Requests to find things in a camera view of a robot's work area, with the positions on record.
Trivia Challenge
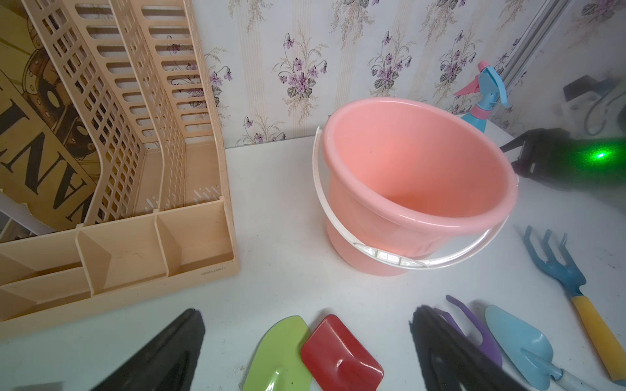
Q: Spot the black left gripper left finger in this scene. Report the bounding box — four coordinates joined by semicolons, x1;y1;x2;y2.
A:
94;309;205;390

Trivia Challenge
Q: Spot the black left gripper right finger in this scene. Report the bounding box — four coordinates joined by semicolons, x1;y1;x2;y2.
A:
409;306;524;390

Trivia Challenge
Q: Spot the light blue trowel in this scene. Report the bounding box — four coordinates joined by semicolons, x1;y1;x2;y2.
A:
485;306;594;391

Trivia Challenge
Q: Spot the green trowel wooden handle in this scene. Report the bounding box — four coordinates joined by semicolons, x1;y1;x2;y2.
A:
243;315;312;391

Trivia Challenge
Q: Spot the teal fork yellow handle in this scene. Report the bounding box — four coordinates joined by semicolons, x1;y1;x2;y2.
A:
523;226;625;386

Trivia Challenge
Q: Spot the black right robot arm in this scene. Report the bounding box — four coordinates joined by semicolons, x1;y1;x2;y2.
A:
500;128;625;213

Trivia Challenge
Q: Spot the beige plastic file organizer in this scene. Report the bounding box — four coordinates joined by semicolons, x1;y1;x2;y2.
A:
1;1;241;341

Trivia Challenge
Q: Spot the pink plastic bucket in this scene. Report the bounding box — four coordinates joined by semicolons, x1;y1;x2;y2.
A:
312;97;518;276

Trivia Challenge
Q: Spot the yellow vintage magazine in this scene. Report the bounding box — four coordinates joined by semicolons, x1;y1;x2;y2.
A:
1;1;100;231

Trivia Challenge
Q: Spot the purple fork pink handle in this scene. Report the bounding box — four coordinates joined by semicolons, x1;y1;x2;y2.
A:
433;294;504;368

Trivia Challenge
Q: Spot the red shovel wooden handle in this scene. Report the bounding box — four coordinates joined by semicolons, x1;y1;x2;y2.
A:
301;314;384;391

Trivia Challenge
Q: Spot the aluminium frame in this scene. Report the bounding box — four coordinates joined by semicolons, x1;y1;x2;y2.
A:
501;0;574;92

